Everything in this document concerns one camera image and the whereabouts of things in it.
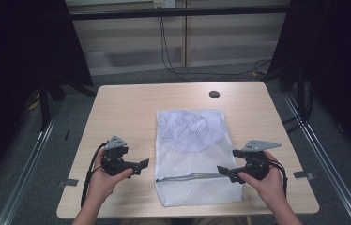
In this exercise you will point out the person's left hand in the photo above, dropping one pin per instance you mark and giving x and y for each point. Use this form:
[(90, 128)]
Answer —
[(101, 184)]

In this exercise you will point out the white mesh laundry bag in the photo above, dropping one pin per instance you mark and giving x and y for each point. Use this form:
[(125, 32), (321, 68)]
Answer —
[(195, 190)]

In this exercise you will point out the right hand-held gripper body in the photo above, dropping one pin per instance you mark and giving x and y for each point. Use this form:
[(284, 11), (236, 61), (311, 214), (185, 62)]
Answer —
[(256, 165)]

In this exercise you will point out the metal floor rail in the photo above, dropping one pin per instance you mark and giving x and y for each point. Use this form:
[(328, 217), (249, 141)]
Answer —
[(23, 178), (323, 162)]

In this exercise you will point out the person's right hand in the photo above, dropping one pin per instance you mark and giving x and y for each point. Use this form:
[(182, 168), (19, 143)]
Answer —
[(270, 187)]

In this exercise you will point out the white garment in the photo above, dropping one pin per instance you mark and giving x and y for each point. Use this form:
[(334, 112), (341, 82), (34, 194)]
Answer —
[(192, 129)]

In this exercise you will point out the grey table edge bracket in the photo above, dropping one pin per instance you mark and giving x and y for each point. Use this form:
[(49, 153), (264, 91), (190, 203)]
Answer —
[(68, 182), (303, 175)]

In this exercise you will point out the black metal stand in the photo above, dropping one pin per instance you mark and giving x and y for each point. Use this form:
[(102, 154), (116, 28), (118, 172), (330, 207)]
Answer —
[(43, 106)]

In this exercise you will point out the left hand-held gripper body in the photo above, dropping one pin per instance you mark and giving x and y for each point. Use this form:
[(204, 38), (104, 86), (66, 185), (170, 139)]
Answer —
[(114, 162)]

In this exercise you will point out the black curtain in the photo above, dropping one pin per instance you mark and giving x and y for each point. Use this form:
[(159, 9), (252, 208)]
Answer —
[(336, 62), (17, 62)]

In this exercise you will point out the black horizontal frame bar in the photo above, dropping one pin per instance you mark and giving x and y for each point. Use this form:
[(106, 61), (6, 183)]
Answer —
[(176, 12)]

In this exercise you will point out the white wall power outlet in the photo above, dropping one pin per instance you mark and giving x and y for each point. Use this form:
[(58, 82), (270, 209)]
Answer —
[(164, 3)]

